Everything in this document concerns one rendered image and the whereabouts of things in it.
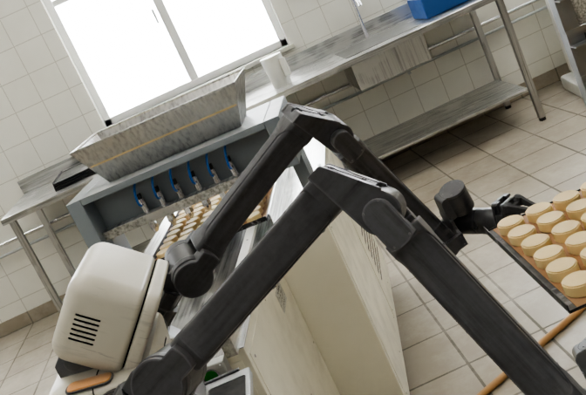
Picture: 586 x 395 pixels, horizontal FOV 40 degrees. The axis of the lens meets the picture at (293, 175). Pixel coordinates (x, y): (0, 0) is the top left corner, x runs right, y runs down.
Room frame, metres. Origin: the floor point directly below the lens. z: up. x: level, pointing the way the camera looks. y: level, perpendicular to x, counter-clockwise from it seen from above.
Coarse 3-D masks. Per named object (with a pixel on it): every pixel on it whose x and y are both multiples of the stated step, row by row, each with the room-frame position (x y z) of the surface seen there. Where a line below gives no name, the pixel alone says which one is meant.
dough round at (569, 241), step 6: (576, 234) 1.25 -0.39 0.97; (582, 234) 1.24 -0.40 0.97; (570, 240) 1.24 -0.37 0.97; (576, 240) 1.23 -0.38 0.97; (582, 240) 1.22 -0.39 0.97; (570, 246) 1.22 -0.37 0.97; (576, 246) 1.21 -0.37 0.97; (582, 246) 1.21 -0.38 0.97; (570, 252) 1.23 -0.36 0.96; (576, 252) 1.21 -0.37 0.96
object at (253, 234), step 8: (264, 224) 2.49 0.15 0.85; (248, 232) 2.33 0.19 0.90; (256, 232) 2.35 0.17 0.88; (264, 232) 2.45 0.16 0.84; (248, 240) 2.26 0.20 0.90; (256, 240) 2.31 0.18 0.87; (248, 248) 2.19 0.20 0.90; (240, 256) 2.14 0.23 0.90; (240, 328) 1.78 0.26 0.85; (232, 336) 1.70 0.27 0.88; (240, 336) 1.75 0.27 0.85; (224, 344) 1.68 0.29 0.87; (232, 344) 1.68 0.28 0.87; (224, 352) 1.68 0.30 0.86; (232, 352) 1.68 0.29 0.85
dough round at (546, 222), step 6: (540, 216) 1.38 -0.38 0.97; (546, 216) 1.36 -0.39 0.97; (552, 216) 1.35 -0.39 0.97; (558, 216) 1.34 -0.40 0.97; (564, 216) 1.34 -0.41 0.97; (540, 222) 1.35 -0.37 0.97; (546, 222) 1.34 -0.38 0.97; (552, 222) 1.33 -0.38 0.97; (558, 222) 1.33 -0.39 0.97; (540, 228) 1.35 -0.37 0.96; (546, 228) 1.34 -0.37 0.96
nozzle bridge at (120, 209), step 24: (264, 120) 2.37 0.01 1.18; (216, 144) 2.39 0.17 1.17; (240, 144) 2.47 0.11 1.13; (144, 168) 2.49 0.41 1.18; (168, 168) 2.42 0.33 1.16; (192, 168) 2.49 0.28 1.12; (216, 168) 2.48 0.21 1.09; (240, 168) 2.47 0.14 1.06; (312, 168) 2.57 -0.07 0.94; (96, 192) 2.46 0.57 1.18; (120, 192) 2.53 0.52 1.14; (144, 192) 2.52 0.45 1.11; (168, 192) 2.51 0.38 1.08; (192, 192) 2.50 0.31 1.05; (216, 192) 2.44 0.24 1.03; (72, 216) 2.47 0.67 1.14; (96, 216) 2.52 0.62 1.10; (120, 216) 2.54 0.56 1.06; (144, 216) 2.47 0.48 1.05; (96, 240) 2.46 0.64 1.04; (120, 240) 2.63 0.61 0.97
